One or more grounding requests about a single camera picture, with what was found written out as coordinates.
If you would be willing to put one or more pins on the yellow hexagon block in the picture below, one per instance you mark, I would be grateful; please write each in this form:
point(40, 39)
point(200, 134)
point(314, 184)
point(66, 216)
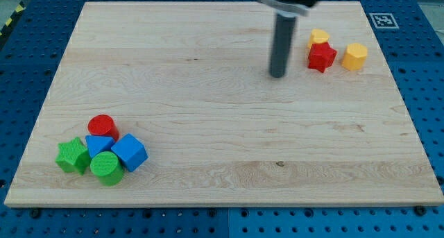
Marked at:
point(354, 57)

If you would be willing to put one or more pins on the red star block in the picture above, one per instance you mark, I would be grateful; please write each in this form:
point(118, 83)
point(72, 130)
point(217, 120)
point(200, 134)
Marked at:
point(321, 56)

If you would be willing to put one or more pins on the yellow heart block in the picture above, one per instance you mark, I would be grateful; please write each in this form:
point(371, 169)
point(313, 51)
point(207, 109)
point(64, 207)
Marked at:
point(317, 36)

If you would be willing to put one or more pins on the green star block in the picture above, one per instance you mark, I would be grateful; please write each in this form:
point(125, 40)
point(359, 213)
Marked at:
point(73, 156)

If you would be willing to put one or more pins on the wooden board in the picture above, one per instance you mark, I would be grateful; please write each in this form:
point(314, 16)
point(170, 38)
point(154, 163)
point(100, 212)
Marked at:
point(190, 81)

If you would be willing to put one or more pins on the blue cube block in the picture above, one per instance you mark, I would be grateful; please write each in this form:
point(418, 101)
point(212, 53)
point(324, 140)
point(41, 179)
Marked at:
point(130, 151)

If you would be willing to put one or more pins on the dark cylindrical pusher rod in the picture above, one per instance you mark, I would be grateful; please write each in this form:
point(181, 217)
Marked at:
point(281, 45)

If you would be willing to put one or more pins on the red cylinder block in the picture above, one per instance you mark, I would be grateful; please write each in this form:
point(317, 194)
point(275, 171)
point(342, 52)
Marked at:
point(103, 125)

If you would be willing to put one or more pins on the green cylinder block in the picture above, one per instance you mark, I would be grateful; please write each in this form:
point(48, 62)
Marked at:
point(107, 168)

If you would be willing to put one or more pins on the blue triangle block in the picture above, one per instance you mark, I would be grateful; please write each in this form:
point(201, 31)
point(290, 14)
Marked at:
point(97, 144)

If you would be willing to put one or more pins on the white fiducial marker tag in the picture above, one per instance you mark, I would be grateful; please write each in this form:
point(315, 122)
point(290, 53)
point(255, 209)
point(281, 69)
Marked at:
point(383, 20)

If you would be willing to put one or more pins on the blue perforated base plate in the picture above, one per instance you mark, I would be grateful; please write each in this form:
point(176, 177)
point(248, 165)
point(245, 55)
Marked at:
point(28, 63)

